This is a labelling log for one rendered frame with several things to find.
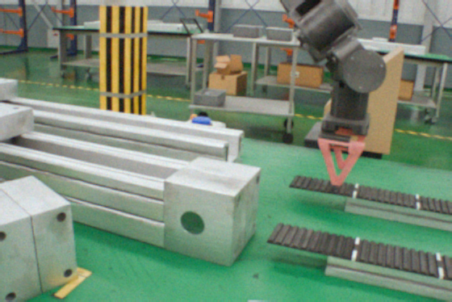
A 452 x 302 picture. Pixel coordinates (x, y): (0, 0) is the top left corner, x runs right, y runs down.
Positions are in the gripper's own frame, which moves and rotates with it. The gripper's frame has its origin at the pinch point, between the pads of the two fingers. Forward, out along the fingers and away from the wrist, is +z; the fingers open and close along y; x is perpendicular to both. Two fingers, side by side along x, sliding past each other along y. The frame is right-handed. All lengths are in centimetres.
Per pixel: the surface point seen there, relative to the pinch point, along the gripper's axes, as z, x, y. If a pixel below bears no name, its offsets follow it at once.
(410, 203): 2.5, 11.7, 2.0
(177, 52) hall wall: 54, -425, -738
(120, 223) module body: 4.0, -24.6, 24.0
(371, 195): 2.6, 5.6, 0.9
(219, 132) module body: -2.5, -21.8, -2.2
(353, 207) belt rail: 4.9, 3.2, 1.8
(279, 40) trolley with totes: -7, -86, -281
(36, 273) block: 3.4, -25.1, 38.8
